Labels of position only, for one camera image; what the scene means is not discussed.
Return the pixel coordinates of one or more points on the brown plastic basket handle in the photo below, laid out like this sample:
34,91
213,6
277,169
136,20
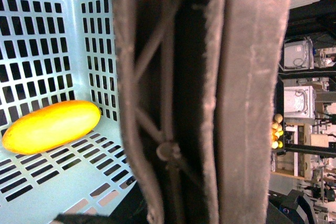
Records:
196,80

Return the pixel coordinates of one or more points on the yellow mango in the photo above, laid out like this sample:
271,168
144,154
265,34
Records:
51,127

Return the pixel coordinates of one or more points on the light blue plastic basket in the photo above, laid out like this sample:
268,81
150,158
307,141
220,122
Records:
52,51

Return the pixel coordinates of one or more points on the pile of yellow fruit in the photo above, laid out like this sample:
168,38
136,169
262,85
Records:
277,132

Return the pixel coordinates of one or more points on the white appliance box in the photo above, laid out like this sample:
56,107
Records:
299,102

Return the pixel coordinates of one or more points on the cardboard box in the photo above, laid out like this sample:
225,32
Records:
301,151

